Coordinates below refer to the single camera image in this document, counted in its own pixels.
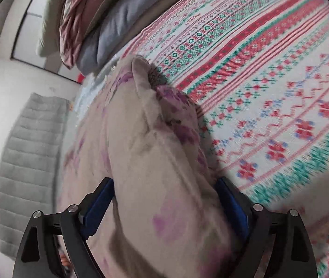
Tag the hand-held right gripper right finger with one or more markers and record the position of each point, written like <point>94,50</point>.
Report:
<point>236,208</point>

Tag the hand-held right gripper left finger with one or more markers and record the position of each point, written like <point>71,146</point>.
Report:
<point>97,208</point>

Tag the pink floral pillow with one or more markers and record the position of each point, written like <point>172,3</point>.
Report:
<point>158,165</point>

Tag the grey quilted floor mat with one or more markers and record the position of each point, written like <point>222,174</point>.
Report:
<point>34,156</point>

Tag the pink green patterned bedspread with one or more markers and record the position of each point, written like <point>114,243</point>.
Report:
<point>268,78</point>

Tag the pink folded quilt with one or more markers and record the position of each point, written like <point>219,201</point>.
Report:
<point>77,20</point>

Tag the beige folded quilt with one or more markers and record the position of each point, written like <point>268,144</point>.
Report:
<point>54,20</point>

